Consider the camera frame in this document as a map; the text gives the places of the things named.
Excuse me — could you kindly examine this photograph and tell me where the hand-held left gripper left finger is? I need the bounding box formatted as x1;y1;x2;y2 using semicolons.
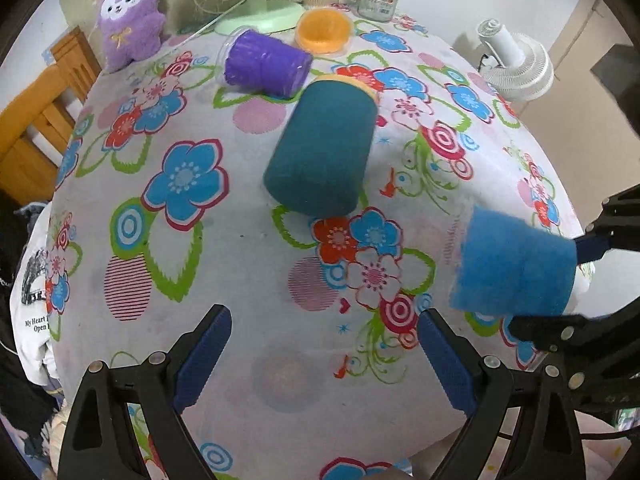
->
59;304;233;480

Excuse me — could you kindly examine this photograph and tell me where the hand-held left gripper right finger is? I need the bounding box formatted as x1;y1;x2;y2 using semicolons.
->
416;307;587;480

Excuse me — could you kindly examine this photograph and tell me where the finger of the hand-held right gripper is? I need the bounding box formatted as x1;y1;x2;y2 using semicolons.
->
574;189;640;265
506;304;640;409

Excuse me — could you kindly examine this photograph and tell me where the blue fuzzy cup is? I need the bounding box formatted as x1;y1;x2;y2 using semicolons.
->
448;205;593;318

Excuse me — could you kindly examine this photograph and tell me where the teal fuzzy cup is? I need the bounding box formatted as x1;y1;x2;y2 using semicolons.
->
262;74;378;218

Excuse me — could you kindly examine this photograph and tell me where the purple ribbed cup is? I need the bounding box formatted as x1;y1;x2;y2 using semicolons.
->
218;27;314;100

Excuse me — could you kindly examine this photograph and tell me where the orange cup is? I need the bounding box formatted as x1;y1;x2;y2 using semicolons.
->
294;7;352;56

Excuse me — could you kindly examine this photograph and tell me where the floral tablecloth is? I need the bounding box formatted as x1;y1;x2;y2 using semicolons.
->
45;2;596;480

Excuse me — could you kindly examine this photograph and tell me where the white printed cloth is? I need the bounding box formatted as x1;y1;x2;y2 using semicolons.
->
10;200;66;401

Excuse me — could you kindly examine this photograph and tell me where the dark box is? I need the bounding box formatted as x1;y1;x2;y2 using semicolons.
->
590;42;640;141

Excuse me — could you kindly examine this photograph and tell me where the white fan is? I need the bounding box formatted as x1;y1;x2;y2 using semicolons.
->
467;17;556;101

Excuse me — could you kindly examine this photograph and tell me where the wooden chair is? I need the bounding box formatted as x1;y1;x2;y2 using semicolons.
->
0;25;103;206

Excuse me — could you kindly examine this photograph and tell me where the purple plush toy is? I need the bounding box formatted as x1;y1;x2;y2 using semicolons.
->
96;0;167;72

